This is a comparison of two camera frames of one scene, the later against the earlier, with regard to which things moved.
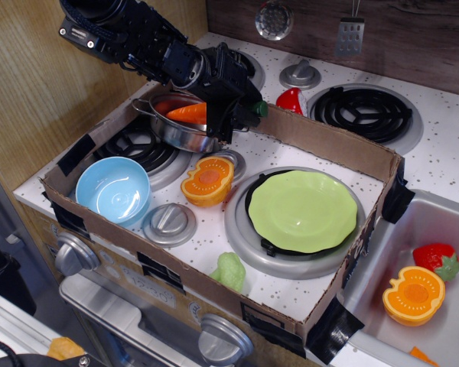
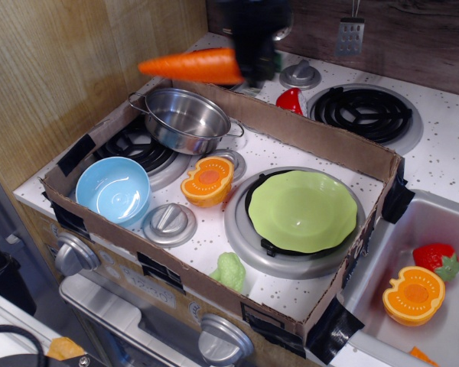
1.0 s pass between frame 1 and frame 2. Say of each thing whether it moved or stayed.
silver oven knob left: stayed
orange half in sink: stayed
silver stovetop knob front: stayed
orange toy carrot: moved
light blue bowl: stayed
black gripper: moved
